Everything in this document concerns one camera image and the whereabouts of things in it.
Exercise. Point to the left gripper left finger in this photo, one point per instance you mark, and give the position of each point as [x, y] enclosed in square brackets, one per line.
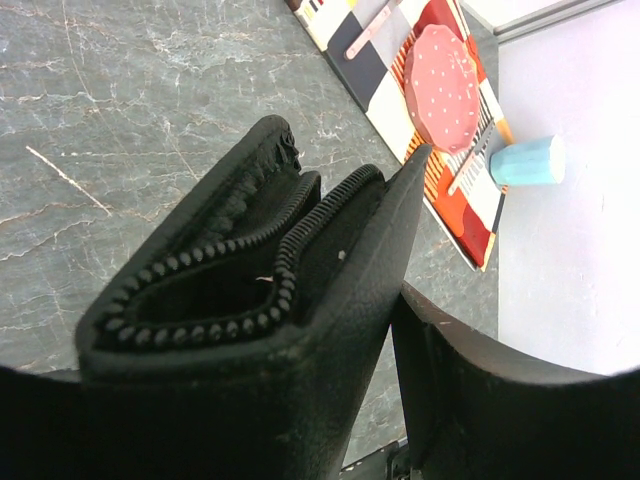
[45, 426]

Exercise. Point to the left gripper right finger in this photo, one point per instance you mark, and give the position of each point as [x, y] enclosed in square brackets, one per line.
[475, 408]

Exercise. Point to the black zipper tool case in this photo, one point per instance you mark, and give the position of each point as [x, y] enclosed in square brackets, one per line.
[240, 339]

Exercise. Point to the blue white mug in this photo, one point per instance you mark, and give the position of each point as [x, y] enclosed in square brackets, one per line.
[532, 163]

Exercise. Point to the pink dotted plate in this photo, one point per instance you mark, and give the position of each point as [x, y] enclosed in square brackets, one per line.
[441, 90]

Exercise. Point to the patchwork placemat cloth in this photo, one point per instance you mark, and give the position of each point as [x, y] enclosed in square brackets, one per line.
[375, 80]

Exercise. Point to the pink handled knife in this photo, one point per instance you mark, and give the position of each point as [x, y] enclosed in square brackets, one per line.
[470, 159]

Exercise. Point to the pink handled fork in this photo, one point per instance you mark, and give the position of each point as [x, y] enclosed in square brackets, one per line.
[371, 29]

